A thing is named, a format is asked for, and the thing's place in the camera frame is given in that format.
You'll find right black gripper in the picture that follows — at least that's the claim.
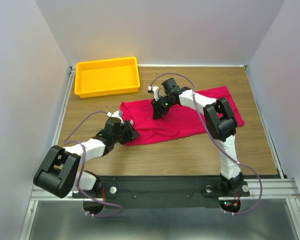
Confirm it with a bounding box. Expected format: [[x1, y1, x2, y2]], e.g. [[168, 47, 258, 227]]
[[150, 94, 176, 120]]

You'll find red t shirt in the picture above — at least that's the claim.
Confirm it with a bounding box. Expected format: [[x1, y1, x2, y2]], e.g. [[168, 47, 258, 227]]
[[119, 85, 246, 147]]

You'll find yellow plastic tray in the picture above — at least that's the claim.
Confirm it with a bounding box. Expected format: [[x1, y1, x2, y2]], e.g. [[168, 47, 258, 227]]
[[74, 56, 140, 98]]

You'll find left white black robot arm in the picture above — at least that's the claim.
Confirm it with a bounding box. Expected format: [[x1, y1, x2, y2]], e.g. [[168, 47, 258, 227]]
[[33, 117, 140, 198]]

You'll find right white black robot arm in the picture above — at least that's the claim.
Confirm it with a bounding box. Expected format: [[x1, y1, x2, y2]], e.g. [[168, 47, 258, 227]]
[[147, 78, 244, 195]]

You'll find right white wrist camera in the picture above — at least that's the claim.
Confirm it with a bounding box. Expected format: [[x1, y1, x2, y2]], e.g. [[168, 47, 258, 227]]
[[147, 85, 162, 101]]

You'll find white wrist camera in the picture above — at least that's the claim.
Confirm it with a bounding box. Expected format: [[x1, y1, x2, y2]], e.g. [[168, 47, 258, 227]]
[[147, 85, 162, 101], [106, 109, 124, 123]]

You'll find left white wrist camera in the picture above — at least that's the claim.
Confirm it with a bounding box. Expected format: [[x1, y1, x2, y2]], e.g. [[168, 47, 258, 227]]
[[106, 109, 124, 123]]

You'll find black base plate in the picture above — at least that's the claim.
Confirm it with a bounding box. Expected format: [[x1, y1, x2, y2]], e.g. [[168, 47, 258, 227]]
[[87, 175, 250, 212]]

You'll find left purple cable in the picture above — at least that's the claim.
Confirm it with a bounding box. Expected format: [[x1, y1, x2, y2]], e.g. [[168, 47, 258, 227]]
[[64, 111, 124, 218]]

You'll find aluminium frame rail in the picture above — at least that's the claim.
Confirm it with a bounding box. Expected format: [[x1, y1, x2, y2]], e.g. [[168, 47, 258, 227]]
[[19, 66, 76, 240]]

